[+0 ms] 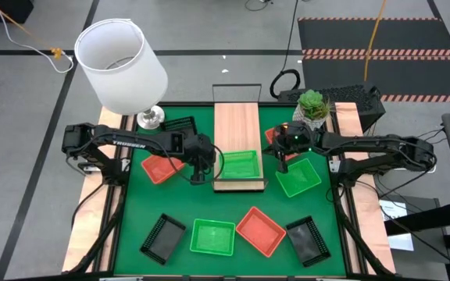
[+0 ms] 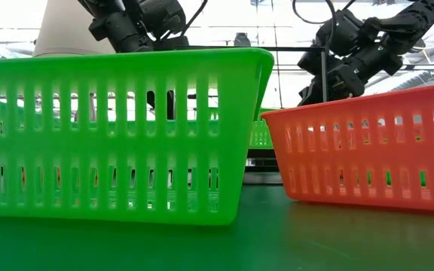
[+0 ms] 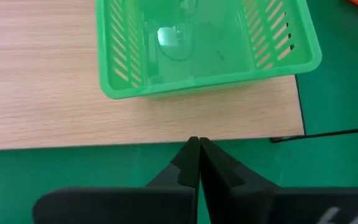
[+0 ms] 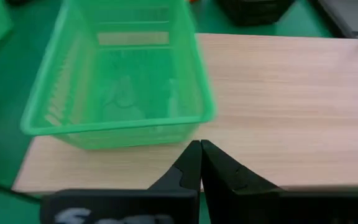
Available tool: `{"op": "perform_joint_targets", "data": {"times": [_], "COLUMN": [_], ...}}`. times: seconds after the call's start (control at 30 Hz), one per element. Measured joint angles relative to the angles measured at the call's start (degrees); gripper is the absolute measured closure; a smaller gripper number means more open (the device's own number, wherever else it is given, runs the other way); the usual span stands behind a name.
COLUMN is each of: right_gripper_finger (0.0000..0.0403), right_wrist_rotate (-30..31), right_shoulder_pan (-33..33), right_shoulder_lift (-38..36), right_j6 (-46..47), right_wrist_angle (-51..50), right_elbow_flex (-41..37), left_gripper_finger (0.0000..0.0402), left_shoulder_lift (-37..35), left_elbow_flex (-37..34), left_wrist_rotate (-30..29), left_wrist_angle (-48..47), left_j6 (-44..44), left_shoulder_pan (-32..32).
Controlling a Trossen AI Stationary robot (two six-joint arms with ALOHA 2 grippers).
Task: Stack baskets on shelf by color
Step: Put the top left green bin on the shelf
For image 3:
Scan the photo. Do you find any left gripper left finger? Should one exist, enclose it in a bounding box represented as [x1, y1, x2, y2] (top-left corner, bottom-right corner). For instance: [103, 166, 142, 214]
[32, 136, 201, 224]

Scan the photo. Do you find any green table mat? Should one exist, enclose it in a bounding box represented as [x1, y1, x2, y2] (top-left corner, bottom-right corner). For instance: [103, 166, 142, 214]
[0, 0, 358, 224]

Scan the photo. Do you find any wooden shelf with black frame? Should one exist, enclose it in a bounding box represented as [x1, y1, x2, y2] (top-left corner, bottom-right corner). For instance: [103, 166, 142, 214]
[0, 0, 358, 152]

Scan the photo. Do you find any green plastic basket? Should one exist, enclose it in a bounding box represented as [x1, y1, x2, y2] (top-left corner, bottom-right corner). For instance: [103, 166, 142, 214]
[94, 0, 323, 100]

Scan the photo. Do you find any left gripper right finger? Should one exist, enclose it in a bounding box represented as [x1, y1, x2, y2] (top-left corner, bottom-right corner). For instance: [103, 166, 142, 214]
[199, 136, 358, 224]

